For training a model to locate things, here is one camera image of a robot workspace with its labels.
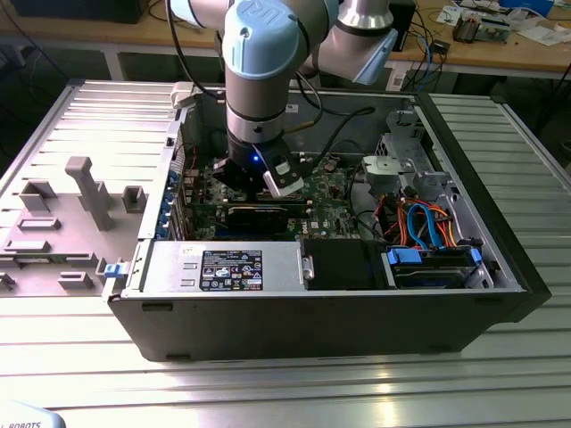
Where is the black graphics card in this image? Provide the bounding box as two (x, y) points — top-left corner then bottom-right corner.
(194, 201), (310, 236)

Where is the green motherboard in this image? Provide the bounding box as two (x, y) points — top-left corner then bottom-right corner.
(181, 149), (365, 244)

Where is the silver power supply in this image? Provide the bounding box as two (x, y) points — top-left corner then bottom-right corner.
(141, 240), (310, 295)

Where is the silver perforated drive cage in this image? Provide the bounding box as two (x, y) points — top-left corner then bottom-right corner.
(360, 109), (461, 204)

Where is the blue case latch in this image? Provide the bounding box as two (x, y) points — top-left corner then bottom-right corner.
(103, 261), (129, 281)

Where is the black and grey PC case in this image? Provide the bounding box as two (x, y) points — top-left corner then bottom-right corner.
(101, 78), (553, 363)

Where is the wooden desk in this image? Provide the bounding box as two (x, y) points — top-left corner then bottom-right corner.
(0, 0), (571, 81)

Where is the grey parts rack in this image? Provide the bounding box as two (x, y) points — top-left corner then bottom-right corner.
(0, 155), (149, 300)

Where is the hard disk in blue carrier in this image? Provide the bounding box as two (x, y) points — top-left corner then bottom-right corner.
(382, 246), (485, 290)

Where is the green RAM stick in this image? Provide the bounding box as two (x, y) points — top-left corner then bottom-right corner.
(12, 253), (94, 264)

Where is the black upright box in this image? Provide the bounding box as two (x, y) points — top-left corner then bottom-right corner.
(394, 0), (419, 53)

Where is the wide black box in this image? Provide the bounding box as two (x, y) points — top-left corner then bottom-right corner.
(12, 0), (145, 26)

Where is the metal heat sink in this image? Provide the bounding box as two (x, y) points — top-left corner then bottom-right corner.
(451, 12), (482, 45)

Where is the grey metal device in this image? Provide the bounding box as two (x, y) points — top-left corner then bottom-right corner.
(479, 15), (513, 45)

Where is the pale blue teach pendant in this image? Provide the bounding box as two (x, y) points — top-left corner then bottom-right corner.
(0, 399), (68, 428)

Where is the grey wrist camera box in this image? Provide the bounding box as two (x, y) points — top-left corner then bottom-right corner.
(261, 149), (306, 199)

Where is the red and black wire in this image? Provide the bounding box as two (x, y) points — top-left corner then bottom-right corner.
(175, 141), (198, 173)

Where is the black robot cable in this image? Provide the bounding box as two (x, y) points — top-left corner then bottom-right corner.
(285, 73), (378, 175)
(165, 0), (227, 102)

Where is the blue data wire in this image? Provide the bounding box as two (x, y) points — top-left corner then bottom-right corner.
(405, 201), (443, 251)

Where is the orange power wire bundle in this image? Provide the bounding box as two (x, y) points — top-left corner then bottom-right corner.
(378, 198), (460, 251)

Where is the blue network cable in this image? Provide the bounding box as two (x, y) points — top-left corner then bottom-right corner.
(422, 24), (443, 79)

